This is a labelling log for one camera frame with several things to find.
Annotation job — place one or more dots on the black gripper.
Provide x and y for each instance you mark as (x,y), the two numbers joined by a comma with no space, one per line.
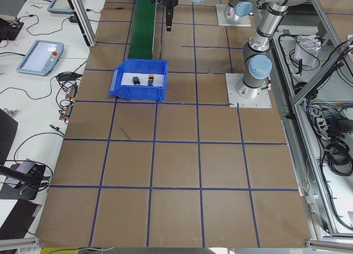
(170,0)

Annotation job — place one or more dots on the yellow push button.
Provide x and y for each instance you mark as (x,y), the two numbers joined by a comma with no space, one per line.
(150,80)

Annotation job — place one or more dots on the red push button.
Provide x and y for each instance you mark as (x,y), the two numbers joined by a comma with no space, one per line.
(136,80)

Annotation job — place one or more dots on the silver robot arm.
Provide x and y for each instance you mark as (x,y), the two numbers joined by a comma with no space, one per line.
(237,9)
(257,65)

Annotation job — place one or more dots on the green conveyor belt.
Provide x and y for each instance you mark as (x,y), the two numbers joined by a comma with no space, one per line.
(142,37)

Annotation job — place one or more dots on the white foam pad in source bin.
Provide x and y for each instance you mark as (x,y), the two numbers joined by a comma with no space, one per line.
(127,79)

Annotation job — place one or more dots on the blue source plastic bin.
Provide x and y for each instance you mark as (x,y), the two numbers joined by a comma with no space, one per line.
(139,92)

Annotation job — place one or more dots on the black power adapter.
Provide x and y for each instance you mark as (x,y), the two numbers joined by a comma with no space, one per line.
(73,19)

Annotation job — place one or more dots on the far teach pendant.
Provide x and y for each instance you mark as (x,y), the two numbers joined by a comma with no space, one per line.
(59,7)

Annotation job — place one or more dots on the teach pendant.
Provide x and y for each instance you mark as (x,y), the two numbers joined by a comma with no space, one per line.
(41,58)
(59,7)

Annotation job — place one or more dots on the near teach pendant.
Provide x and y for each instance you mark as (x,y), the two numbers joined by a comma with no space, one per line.
(41,58)

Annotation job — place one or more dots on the crumpled white paper bag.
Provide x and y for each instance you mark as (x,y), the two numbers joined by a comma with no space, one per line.
(307,47)

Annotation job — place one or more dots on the black monitor stand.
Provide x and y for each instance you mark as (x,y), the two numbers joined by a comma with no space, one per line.
(23,180)

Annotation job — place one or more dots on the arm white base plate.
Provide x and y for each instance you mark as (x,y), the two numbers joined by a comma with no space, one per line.
(241,96)
(222,21)

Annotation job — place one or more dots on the aluminium frame post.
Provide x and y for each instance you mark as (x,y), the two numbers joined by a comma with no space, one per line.
(83,22)

